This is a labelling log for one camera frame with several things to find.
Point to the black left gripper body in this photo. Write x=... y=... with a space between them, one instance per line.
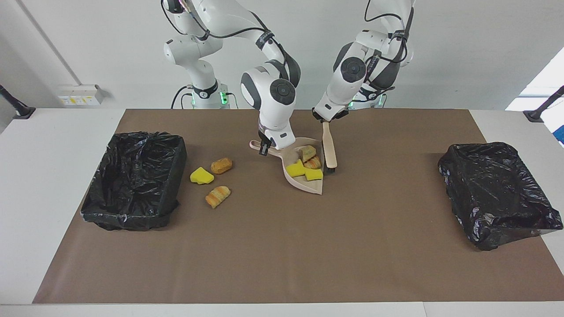
x=329 y=115

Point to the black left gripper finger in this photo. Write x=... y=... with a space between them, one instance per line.
x=318 y=117
x=343 y=116

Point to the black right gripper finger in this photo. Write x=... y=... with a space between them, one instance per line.
x=263 y=150

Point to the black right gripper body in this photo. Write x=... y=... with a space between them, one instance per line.
x=264 y=138

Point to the beige hand brush black bristles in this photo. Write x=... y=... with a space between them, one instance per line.
x=329 y=149

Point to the notched yellow sponge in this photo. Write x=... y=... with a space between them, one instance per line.
x=295 y=170

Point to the pale cracker bread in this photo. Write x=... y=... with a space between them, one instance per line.
x=307 y=152

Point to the brown bread roll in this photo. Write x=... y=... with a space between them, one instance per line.
x=221 y=166

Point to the small striped bread piece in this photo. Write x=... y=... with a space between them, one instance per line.
x=313 y=163

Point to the pink plastic dustpan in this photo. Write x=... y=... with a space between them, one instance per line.
x=304 y=184

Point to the small yellow sponge block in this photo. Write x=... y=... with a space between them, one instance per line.
x=313 y=175

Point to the striped croissant bread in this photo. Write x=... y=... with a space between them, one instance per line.
x=217 y=196

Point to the yellow sponge piece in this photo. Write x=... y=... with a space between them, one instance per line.
x=202 y=176

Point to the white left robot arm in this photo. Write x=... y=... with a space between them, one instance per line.
x=348 y=75

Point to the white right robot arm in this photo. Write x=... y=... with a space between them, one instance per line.
x=269 y=94

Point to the black bag lined bin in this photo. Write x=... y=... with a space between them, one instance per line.
x=132 y=185
x=493 y=198

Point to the brown table mat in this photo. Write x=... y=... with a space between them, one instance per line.
x=220 y=264

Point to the black clamp stand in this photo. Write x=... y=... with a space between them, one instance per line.
x=535 y=115
x=20 y=110

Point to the white and blue box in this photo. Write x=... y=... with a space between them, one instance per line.
x=556 y=125

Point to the white wall socket box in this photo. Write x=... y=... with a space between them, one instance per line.
x=81 y=94

